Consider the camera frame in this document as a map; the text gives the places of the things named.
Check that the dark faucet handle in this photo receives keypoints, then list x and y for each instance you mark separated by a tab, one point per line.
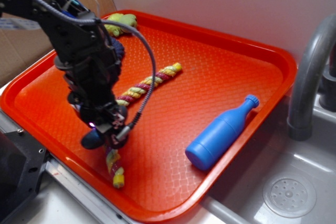
327	84

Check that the grey toy sink basin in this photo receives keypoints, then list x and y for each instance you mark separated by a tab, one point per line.
236	197

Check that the grey sink drain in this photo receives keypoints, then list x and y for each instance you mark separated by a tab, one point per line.
289	195

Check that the green plush turtle toy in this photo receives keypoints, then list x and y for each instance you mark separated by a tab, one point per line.
126	19

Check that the blue plastic bottle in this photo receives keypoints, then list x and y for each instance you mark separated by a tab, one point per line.
211	144

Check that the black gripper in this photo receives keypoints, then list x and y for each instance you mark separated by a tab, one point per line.
108	120

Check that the navy blue rope toy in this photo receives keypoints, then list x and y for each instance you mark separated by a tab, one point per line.
118	52

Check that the multicolour braided rope toy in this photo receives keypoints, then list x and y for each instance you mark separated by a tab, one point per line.
142	89

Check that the black metal bracket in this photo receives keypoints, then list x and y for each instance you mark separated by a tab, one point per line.
22	164

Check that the red plastic tray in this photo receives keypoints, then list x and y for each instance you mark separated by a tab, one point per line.
218	72

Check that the grey toy faucet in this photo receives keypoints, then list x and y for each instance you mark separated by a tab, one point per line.
308	78

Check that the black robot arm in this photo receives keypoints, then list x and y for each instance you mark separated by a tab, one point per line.
87	56

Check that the brown cardboard box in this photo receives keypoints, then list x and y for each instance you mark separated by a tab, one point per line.
23	42

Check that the dark green plastic pickle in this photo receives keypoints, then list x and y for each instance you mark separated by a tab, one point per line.
92	140

